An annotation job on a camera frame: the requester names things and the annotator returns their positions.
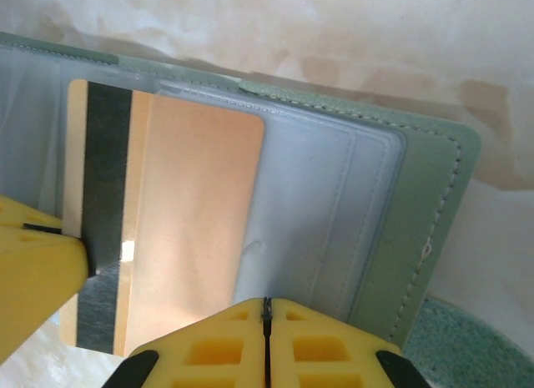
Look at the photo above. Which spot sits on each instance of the gold card black stripe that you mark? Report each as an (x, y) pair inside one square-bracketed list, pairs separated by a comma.
[(187, 196)]

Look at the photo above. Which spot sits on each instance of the teal card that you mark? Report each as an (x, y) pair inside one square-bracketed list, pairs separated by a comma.
[(467, 346)]

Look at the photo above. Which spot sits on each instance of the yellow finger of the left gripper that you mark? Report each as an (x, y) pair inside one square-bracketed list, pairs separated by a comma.
[(37, 263), (16, 215)]

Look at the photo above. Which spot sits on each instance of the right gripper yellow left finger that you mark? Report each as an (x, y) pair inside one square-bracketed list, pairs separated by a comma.
[(187, 334)]

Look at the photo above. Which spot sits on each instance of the green leather card holder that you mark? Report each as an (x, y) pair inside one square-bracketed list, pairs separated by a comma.
[(417, 196)]

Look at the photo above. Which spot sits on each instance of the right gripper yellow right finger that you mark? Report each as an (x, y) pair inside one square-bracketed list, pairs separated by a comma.
[(354, 342)]

